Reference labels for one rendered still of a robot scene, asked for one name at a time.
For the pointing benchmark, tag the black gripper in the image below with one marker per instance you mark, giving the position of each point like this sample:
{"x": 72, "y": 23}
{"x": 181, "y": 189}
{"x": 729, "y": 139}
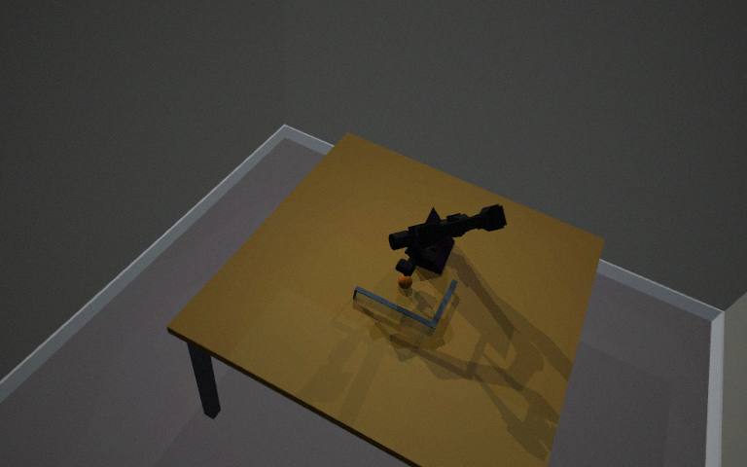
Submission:
{"x": 407, "y": 267}

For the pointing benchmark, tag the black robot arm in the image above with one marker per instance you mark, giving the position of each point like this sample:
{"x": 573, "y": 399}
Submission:
{"x": 490, "y": 218}

